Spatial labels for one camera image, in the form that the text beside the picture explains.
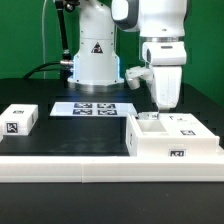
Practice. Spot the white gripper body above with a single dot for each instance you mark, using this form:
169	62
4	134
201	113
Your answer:
165	86

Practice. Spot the white cabinet body box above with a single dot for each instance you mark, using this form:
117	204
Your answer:
149	139

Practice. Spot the white cabinet top block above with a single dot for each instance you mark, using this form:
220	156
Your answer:
19	119

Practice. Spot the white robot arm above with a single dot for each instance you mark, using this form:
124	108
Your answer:
160	25

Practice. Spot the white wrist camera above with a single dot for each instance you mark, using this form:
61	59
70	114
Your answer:
135	74

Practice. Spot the white marker base plate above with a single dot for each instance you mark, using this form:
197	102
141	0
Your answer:
90	109

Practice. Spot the white L-shaped obstacle wall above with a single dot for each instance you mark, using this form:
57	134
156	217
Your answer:
21	160

